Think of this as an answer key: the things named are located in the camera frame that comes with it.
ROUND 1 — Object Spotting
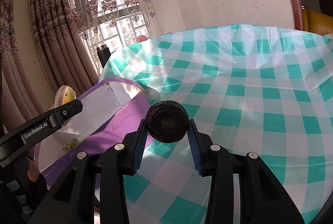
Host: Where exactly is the small pear half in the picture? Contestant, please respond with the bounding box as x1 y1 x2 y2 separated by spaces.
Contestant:
54 85 76 108

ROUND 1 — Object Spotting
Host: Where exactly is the operator hand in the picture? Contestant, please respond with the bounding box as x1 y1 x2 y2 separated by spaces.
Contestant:
15 156 40 182

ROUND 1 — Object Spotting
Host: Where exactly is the purple cardboard box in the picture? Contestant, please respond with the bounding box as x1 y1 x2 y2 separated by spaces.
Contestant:
34 78 150 187

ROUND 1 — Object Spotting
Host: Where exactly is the brown patterned drape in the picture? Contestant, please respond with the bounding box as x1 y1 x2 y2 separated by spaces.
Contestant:
1 0 98 136

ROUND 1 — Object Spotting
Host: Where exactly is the teal checkered tablecloth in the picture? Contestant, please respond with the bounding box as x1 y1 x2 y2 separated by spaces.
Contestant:
101 25 332 223

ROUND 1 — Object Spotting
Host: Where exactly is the pink round object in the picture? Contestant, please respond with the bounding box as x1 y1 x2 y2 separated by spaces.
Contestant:
137 35 147 43

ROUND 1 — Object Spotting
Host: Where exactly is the yellow leather sofa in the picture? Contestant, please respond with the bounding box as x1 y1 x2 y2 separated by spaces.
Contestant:
302 9 333 35

